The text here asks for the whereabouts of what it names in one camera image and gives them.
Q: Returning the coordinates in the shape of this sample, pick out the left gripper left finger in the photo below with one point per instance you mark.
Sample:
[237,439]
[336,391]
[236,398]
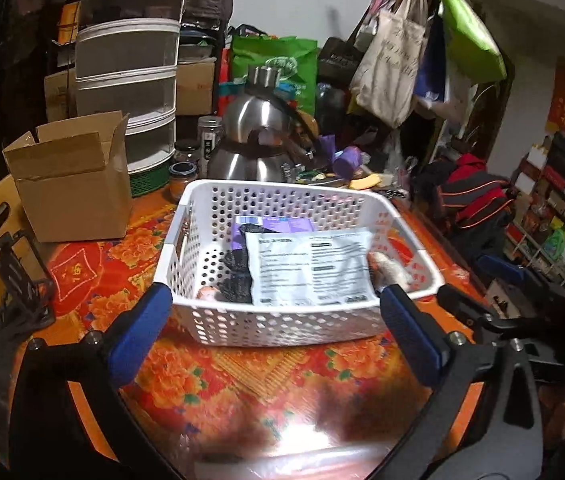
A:
[47,439]

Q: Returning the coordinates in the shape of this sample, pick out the white perforated plastic basket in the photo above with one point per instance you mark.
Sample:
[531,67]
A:
[200,234]

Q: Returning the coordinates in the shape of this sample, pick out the stainless steel kettle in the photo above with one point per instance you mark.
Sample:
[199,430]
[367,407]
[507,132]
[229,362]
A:
[265,138]

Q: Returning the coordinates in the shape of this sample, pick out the orange jam jar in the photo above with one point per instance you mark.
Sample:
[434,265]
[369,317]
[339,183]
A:
[181,174]

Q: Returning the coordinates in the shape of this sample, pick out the shelf with small items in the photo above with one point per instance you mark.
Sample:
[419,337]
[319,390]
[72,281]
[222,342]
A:
[536,235]

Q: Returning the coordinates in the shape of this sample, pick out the black folding phone stand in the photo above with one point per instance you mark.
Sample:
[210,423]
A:
[26,301]

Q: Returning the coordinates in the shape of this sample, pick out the pink towel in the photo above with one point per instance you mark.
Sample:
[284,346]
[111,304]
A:
[209,293]

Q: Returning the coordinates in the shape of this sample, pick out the stacked grey drawer tower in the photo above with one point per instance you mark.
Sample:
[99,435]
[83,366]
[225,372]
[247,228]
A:
[126,57]

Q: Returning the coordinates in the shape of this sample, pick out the black knitted sock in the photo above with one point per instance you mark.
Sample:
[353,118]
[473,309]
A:
[236,286]

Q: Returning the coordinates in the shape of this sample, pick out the red and black jacket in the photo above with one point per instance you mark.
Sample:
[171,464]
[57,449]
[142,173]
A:
[471,205]

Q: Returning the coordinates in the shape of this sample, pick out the brown cardboard box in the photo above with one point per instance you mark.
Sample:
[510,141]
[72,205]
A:
[72,178]

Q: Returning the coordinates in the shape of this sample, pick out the white printed plastic bag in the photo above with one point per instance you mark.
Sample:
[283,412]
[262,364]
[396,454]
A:
[307,270]

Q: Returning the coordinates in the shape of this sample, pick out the white hanging shopping bag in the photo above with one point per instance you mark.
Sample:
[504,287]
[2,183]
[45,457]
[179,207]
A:
[441,91]

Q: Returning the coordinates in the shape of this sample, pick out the green shopping bag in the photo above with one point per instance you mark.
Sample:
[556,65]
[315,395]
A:
[296,60]

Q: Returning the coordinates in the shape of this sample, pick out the lime green hanging bag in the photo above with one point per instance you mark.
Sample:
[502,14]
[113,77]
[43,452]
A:
[469,44]

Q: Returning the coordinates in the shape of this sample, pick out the glass jar black label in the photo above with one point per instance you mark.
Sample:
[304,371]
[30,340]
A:
[210,129]

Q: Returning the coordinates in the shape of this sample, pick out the person's right hand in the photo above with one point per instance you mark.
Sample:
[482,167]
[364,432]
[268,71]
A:
[552,403]

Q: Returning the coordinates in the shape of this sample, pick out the beige canvas tote bag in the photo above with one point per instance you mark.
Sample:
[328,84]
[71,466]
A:
[386,76]

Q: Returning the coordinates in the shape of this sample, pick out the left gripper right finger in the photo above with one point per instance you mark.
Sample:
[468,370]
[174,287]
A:
[504,438]

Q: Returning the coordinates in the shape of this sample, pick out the purple cup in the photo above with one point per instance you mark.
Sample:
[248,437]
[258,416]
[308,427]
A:
[347,163]

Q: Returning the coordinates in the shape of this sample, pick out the purple sanitary pad pack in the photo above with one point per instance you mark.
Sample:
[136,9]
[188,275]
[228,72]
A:
[276,224]

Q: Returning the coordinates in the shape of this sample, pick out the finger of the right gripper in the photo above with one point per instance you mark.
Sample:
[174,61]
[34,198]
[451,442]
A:
[502,267]
[469,311]

